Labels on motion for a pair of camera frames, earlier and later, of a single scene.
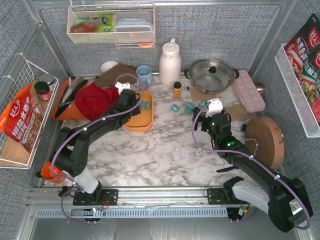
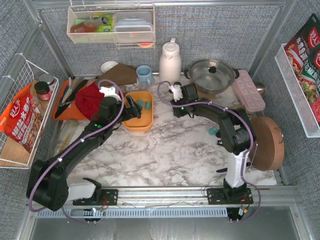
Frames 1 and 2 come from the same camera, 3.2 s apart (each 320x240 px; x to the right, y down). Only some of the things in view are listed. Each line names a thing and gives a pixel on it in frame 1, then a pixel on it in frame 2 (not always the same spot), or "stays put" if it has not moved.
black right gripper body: (200, 116) → (178, 110)
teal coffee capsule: (148, 105) stays put
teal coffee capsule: (141, 104) stays put
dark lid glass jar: (43, 90) stays put
